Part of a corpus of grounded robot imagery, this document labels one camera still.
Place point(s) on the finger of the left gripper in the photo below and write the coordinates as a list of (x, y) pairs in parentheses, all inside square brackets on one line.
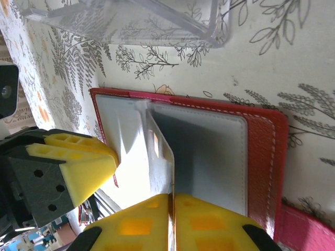
[(78, 175), (78, 142)]

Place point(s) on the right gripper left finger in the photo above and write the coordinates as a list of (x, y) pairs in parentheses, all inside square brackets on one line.
[(136, 222)]

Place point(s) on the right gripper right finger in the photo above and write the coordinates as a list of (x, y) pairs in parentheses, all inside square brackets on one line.
[(209, 225)]

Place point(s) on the clear acrylic box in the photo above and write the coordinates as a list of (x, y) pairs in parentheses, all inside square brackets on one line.
[(131, 23)]

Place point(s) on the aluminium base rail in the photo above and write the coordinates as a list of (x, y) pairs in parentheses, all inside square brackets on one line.
[(104, 202)]

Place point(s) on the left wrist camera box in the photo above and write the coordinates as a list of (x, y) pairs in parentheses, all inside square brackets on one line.
[(8, 91)]

